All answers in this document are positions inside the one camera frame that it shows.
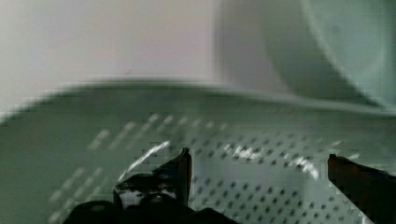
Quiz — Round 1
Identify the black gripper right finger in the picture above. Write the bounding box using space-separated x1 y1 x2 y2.
327 154 396 224

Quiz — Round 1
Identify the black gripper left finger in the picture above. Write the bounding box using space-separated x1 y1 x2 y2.
64 147 238 224

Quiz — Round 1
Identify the green plastic strainer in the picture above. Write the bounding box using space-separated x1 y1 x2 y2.
1 80 395 224

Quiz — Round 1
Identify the blue bowl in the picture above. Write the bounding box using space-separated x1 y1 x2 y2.
213 0 395 108

